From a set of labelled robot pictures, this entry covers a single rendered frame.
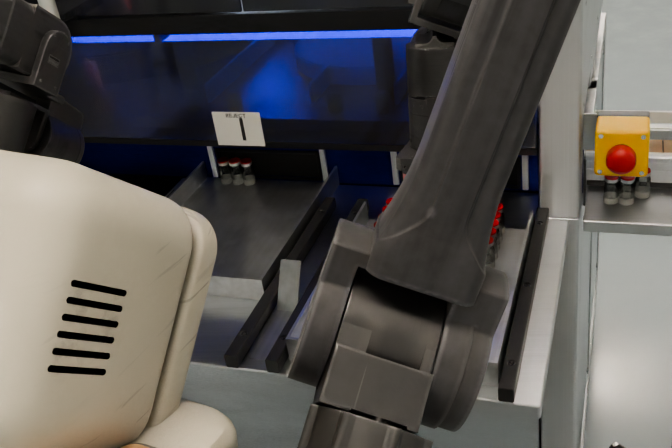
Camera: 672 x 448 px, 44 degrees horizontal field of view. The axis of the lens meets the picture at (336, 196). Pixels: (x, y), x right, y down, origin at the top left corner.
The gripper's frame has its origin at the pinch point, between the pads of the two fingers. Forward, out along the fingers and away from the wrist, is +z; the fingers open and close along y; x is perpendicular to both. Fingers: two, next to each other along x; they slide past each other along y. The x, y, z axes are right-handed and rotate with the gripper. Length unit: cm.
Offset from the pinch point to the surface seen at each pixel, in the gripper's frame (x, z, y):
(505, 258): -3.1, 16.0, 26.9
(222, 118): 44, -1, 36
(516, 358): -7.6, 17.9, 3.9
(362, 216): 19.5, 13.1, 32.1
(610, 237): -15, 80, 185
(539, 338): -9.5, 18.8, 10.6
